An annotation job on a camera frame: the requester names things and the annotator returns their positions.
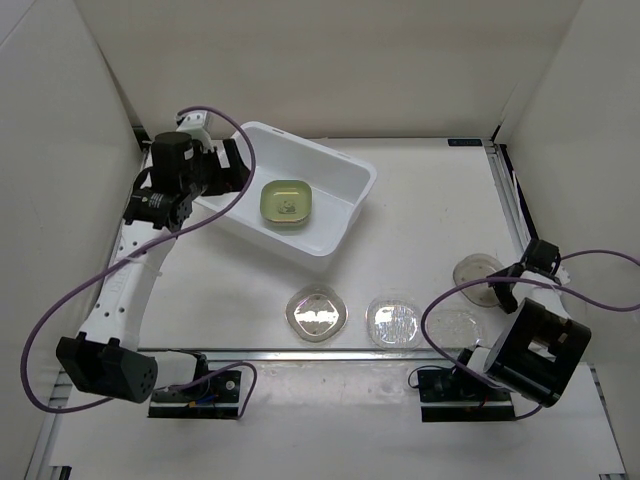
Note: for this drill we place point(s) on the purple panda plate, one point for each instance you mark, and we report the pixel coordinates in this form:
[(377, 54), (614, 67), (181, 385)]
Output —
[(287, 226)]

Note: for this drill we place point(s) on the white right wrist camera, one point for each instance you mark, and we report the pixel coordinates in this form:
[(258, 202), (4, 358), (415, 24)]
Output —
[(562, 276)]

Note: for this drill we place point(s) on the clear textured glass plate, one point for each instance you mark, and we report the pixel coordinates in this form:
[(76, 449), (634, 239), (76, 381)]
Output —
[(394, 323)]

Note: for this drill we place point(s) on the clear frosted flat plate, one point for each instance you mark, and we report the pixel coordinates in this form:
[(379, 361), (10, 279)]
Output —
[(455, 328)]

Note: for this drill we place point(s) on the green panda plate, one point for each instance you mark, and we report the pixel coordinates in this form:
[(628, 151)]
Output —
[(286, 202)]

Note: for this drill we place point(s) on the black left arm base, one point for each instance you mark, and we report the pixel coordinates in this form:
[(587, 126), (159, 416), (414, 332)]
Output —
[(216, 395)]

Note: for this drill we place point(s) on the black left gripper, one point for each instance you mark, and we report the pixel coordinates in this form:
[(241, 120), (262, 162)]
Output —
[(228, 179)]

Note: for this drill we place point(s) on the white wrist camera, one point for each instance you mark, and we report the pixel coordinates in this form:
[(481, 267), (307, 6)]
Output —
[(196, 124), (562, 276)]

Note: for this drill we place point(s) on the blue label right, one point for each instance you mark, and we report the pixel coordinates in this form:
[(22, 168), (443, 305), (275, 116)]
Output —
[(464, 142)]

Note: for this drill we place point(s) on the white plastic bin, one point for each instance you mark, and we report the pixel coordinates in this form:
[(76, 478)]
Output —
[(340, 183)]

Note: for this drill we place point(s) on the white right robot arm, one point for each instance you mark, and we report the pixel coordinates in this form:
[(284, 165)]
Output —
[(541, 347)]

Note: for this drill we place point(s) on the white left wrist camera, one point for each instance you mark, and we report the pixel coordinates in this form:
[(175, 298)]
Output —
[(196, 124)]

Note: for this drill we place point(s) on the clear iridescent square plate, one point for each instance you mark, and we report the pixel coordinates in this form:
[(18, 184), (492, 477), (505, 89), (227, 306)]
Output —
[(316, 313)]

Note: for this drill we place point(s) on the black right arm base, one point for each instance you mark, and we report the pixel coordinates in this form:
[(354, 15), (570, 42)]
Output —
[(449, 396)]

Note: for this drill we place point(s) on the clear smoky oval plate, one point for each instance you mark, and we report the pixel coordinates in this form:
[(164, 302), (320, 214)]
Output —
[(473, 267)]

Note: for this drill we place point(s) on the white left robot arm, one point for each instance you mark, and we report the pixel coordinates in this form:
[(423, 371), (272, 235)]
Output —
[(103, 358)]

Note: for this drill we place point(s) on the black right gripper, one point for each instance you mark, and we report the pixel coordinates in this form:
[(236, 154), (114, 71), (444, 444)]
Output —
[(508, 303)]

